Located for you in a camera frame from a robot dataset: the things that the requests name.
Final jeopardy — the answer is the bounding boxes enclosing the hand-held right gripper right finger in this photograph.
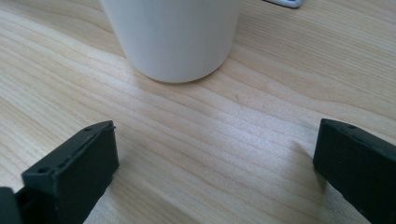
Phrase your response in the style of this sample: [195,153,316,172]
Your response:
[312,118,396,224]

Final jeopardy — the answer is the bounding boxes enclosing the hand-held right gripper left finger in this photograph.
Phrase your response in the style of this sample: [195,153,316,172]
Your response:
[0,120,120,224]

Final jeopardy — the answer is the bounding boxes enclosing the white tumbler with red lid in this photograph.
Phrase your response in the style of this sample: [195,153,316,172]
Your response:
[98,0,241,84]

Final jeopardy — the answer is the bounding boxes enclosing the white wire shelf rack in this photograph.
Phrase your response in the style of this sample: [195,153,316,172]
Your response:
[261,0,304,9]

